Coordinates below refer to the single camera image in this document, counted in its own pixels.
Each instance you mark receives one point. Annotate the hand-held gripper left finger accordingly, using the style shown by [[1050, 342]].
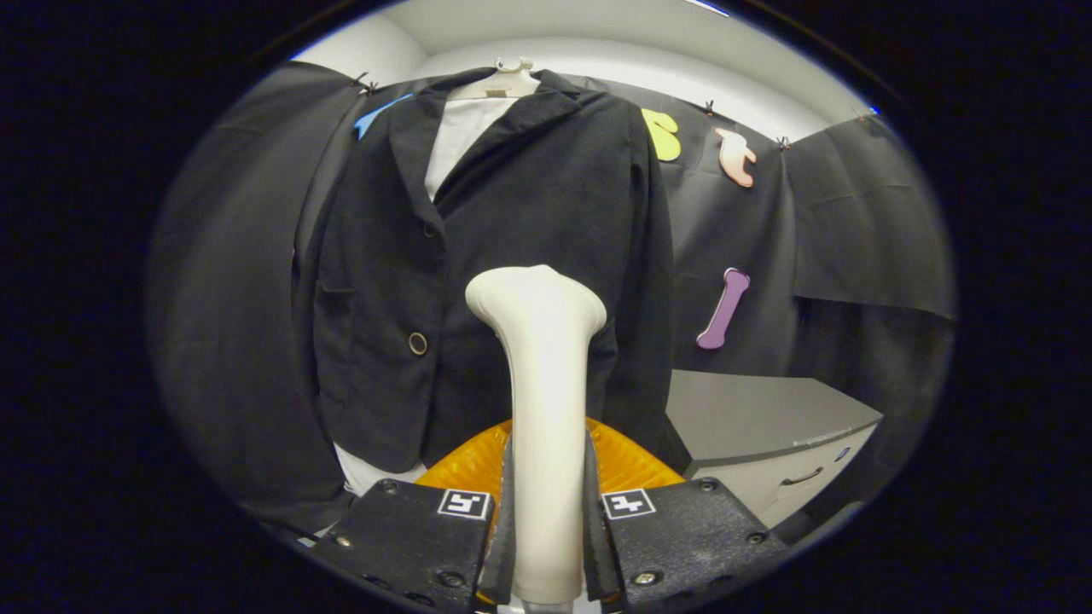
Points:
[[503, 554]]

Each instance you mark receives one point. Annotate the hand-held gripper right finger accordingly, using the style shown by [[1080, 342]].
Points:
[[595, 546]]

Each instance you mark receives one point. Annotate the white garment steamer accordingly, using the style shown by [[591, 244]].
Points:
[[546, 384]]

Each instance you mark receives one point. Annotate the black suit jacket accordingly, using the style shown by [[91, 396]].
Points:
[[529, 196]]

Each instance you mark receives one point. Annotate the white shirt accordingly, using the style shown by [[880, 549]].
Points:
[[465, 136]]

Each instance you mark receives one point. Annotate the white clothes hanger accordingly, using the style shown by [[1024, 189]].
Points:
[[503, 83]]

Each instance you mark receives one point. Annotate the grey cabinet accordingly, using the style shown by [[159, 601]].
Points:
[[751, 409]]

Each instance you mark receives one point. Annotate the black backdrop cloth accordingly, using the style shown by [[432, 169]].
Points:
[[222, 298]]

